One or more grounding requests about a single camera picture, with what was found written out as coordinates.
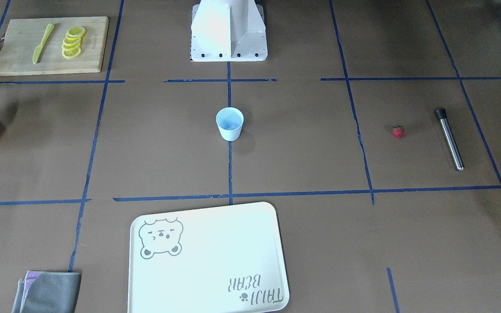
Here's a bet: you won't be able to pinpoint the clear ice cube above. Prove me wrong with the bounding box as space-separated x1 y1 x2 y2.
223 123 242 132

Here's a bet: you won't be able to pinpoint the red strawberry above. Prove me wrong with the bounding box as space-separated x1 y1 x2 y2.
392 126 405 139

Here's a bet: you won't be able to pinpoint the steel muddler black head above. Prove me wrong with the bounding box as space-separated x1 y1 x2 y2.
434 108 464 171

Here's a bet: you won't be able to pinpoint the light blue cup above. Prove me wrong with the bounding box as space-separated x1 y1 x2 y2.
215 107 244 141

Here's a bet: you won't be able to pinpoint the bamboo cutting board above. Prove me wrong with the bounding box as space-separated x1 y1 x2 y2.
0 16 109 77

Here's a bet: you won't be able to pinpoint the yellow plastic knife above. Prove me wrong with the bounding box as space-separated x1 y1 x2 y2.
32 23 54 64

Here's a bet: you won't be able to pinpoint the lemon slices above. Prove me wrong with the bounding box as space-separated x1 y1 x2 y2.
61 26 86 59

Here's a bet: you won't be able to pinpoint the grey purple folded cloth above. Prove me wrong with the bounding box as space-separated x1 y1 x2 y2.
11 271 81 313

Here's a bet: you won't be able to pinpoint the cream bear tray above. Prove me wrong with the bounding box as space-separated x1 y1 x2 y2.
127 202 290 313

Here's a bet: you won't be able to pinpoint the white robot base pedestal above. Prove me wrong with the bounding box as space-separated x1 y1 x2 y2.
190 0 268 62

